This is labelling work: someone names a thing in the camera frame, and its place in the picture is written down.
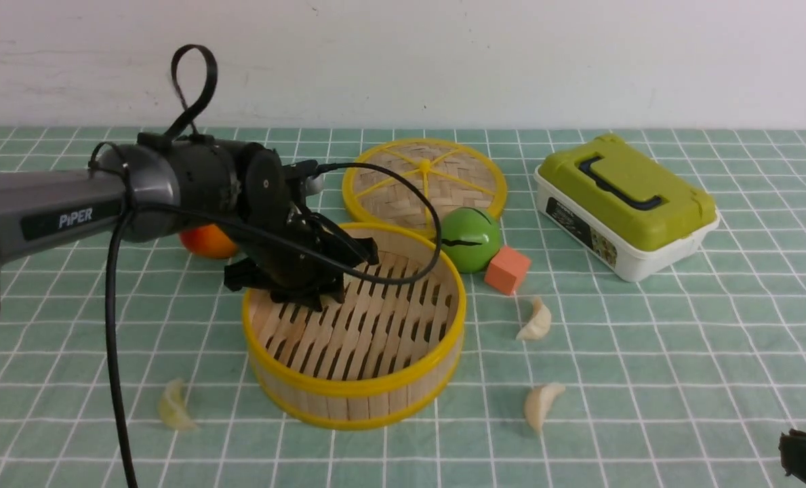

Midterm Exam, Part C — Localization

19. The white dumpling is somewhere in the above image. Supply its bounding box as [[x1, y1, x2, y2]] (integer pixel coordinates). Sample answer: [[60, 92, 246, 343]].
[[523, 382, 566, 436], [515, 296, 552, 341]]

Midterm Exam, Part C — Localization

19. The green round ball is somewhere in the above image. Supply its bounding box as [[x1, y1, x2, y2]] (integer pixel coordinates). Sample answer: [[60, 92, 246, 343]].
[[441, 207, 502, 274]]

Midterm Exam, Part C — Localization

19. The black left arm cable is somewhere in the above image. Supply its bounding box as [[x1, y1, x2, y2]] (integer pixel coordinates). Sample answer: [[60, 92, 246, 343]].
[[88, 45, 443, 488]]

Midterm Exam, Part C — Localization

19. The pale green dumpling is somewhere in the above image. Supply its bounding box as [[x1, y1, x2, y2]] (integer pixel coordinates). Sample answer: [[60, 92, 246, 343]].
[[156, 379, 197, 432]]

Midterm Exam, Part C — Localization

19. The orange red pear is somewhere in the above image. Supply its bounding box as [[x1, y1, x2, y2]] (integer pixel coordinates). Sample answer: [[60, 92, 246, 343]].
[[178, 224, 239, 260]]

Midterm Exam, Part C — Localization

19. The woven bamboo steamer lid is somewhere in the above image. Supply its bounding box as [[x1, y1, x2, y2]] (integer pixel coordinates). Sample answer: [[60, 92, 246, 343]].
[[342, 138, 508, 238]]

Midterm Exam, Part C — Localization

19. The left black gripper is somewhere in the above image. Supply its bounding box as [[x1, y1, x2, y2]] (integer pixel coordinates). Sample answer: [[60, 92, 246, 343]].
[[224, 207, 379, 312]]

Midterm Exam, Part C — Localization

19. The bamboo steamer tray yellow rim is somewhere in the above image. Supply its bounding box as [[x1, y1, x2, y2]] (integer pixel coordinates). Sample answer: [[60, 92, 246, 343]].
[[241, 252, 467, 430]]

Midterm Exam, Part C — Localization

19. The orange foam cube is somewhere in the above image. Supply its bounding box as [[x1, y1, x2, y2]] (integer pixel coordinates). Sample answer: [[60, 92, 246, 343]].
[[484, 246, 531, 296]]

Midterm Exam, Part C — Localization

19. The white box green lid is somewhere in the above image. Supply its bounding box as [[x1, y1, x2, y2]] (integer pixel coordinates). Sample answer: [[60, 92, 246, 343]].
[[533, 133, 720, 282]]

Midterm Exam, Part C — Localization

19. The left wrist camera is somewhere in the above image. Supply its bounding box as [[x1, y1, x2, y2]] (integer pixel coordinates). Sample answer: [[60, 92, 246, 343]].
[[283, 159, 324, 205]]

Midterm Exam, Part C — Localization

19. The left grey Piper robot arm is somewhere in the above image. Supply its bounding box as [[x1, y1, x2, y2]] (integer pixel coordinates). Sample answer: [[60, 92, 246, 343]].
[[0, 127, 806, 487]]

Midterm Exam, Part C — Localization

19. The green checkered tablecloth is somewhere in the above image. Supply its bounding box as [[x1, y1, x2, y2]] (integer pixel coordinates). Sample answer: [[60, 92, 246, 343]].
[[0, 126, 806, 488]]

